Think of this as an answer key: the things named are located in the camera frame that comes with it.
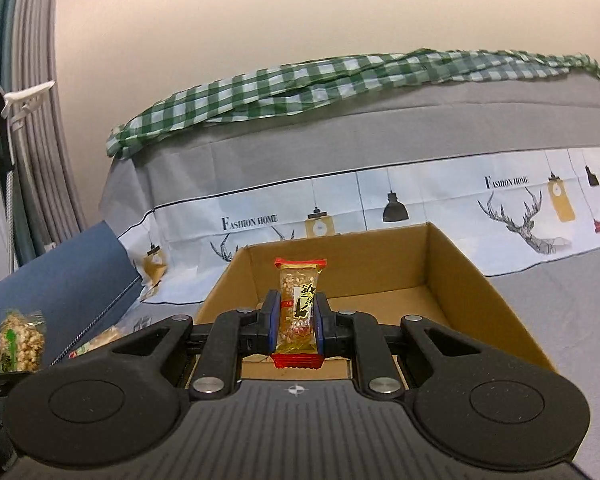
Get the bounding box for grey curtain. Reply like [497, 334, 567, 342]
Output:
[0, 0, 86, 264]

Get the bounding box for clear bag of cookies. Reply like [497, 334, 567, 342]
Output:
[69, 325, 131, 359]

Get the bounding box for grey deer-print sofa cover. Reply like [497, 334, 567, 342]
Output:
[100, 70, 600, 479]

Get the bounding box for brown cardboard box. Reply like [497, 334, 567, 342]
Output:
[195, 223, 555, 372]

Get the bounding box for puffed rice cake pack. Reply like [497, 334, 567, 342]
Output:
[0, 310, 46, 373]

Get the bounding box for green checkered cloth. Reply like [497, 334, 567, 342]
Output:
[106, 49, 600, 160]

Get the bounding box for peanut candy bar red ends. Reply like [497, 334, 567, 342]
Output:
[272, 258, 327, 370]

